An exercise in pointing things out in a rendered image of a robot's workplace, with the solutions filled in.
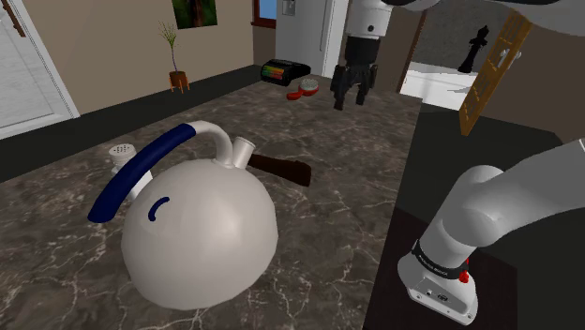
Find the wooden lattice door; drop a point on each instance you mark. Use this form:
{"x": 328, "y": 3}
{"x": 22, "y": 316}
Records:
{"x": 493, "y": 73}

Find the green wall picture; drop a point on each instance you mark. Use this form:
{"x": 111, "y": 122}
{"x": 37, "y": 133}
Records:
{"x": 194, "y": 12}

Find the window with brown frame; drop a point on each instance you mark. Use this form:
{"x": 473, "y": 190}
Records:
{"x": 265, "y": 11}

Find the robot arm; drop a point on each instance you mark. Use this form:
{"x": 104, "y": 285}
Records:
{"x": 475, "y": 215}

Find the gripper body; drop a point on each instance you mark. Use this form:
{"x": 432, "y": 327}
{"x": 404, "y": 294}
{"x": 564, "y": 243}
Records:
{"x": 361, "y": 55}

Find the dark brown flat tool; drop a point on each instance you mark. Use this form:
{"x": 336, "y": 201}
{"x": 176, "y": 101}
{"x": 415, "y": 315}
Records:
{"x": 283, "y": 169}

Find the black box with coloured stripes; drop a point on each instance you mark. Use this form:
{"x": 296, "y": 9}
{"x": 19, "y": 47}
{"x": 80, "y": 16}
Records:
{"x": 284, "y": 71}

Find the white framed glass door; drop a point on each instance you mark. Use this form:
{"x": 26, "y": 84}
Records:
{"x": 27, "y": 68}

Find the black chess figure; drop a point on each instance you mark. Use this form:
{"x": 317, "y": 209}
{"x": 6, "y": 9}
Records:
{"x": 473, "y": 51}

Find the white salt shaker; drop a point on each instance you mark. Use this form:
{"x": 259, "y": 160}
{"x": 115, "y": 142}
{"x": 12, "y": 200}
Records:
{"x": 124, "y": 157}

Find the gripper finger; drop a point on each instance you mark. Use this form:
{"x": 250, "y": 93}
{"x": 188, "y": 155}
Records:
{"x": 338, "y": 96}
{"x": 361, "y": 93}

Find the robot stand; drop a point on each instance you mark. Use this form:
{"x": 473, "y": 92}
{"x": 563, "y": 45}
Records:
{"x": 457, "y": 219}

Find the potted plant on wooden stand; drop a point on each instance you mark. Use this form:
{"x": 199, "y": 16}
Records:
{"x": 176, "y": 68}

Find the red round brush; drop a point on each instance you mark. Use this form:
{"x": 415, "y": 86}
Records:
{"x": 307, "y": 88}

